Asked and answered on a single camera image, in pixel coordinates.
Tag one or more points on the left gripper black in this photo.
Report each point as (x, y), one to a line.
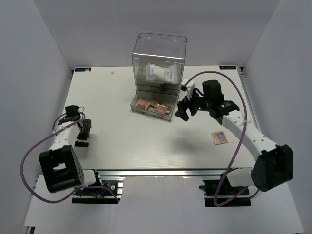
(87, 126)

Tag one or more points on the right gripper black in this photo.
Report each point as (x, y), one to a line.
(187, 102)

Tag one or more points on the nine-pan pink eyeshadow palette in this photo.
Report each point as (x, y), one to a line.
(163, 109)

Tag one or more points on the long brown eyeshadow palette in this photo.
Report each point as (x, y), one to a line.
(154, 102)

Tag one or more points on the cotton pad pack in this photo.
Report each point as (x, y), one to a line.
(168, 75)
(151, 73)

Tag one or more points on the four-pan brown eyeshadow palette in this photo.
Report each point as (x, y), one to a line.
(143, 104)

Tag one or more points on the colourful pastel eyeshadow palette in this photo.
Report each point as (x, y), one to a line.
(219, 138)

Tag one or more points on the clear acrylic drawer organizer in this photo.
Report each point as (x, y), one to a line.
(158, 61)

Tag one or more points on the black jar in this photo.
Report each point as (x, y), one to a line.
(165, 86)

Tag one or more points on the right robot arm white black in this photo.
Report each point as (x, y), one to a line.
(273, 163)

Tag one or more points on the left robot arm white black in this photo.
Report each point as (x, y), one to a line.
(60, 165)

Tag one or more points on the left blue table label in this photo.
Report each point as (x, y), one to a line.
(82, 69)

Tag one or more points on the blue table label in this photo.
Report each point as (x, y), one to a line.
(227, 67)
(82, 69)

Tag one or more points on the right blue table label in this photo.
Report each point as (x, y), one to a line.
(227, 67)

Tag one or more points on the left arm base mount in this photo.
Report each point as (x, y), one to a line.
(107, 189)

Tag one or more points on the aluminium table rail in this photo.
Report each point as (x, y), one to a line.
(164, 172)

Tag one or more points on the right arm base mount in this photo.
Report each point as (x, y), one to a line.
(209, 187)

